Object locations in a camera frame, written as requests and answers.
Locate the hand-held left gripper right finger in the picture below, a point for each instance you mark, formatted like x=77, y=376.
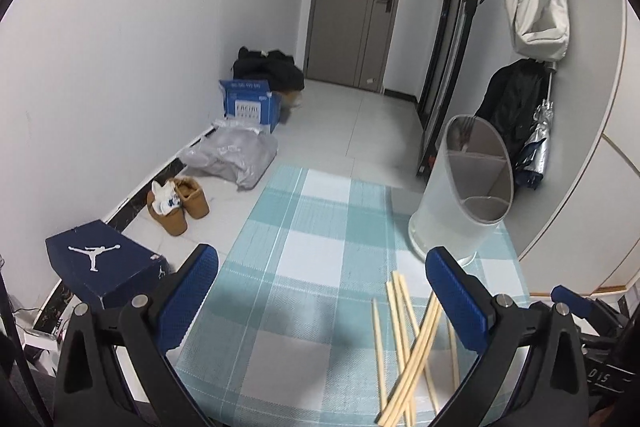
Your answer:
x=457, y=297

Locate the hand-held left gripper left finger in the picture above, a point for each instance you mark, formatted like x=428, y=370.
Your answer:
x=192, y=287

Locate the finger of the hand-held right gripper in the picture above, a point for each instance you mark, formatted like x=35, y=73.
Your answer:
x=567, y=294

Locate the pile of wooden chopsticks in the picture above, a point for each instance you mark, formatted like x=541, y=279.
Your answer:
x=400, y=357

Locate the white utensil holder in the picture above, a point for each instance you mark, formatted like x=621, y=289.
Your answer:
x=450, y=207

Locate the white shoulder bag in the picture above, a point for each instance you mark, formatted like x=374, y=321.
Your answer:
x=540, y=22

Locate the brown suede boot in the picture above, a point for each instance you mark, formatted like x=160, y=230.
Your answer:
x=170, y=219
x=195, y=202

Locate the dark blue shoe box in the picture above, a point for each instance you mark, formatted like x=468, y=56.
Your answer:
x=105, y=267

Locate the white crumpled sock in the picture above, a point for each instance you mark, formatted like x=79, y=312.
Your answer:
x=164, y=199

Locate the teal checked table cloth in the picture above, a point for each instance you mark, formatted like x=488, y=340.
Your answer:
x=310, y=287

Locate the grey plastic bag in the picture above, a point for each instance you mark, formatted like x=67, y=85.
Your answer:
x=235, y=157

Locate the white power strip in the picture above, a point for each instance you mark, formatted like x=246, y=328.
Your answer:
x=45, y=334

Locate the silver folded umbrella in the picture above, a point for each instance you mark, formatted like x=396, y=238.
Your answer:
x=537, y=142

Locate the dark metal fork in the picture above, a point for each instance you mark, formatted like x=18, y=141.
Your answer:
x=466, y=134

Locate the blue cardboard box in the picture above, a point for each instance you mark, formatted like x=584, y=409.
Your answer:
x=250, y=107

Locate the black jacket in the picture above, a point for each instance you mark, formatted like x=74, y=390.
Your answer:
x=510, y=102

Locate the black clothes pile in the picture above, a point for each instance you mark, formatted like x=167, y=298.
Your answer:
x=270, y=67

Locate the black framed glass door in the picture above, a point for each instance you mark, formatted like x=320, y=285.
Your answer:
x=450, y=57

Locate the grey-brown door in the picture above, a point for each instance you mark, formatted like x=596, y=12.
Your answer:
x=350, y=2

